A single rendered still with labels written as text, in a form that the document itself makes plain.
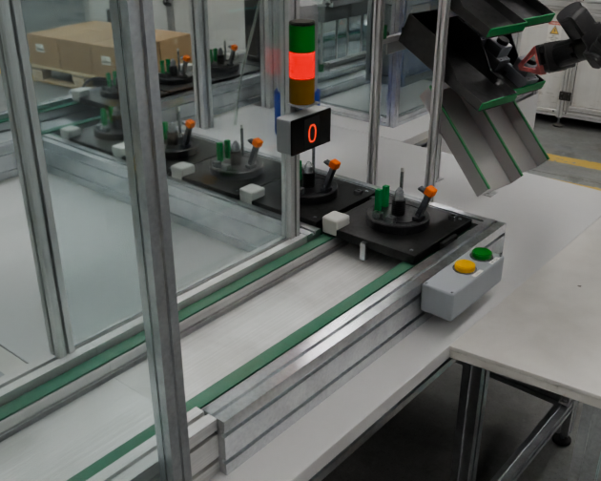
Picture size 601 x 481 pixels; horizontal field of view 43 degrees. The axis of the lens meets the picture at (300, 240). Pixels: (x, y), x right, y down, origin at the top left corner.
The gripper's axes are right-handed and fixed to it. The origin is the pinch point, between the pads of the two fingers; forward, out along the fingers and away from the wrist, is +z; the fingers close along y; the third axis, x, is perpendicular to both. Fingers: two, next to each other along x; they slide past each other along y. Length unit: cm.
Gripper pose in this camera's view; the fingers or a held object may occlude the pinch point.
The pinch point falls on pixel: (528, 65)
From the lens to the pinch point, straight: 193.4
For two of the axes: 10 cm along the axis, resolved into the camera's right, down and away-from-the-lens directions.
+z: -5.6, 0.7, 8.3
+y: -8.0, 2.4, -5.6
